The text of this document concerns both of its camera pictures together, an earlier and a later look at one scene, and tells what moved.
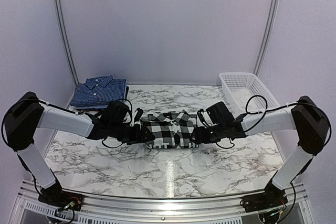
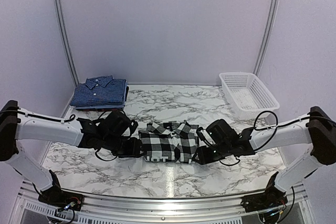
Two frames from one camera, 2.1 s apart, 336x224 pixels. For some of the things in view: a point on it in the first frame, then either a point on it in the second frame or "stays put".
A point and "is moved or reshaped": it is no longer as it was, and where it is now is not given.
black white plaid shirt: (171, 130) is moved or reshaped
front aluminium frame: (297, 209) stays put
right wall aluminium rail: (271, 32) stays put
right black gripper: (200, 138) -> (203, 158)
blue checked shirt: (98, 91) stays put
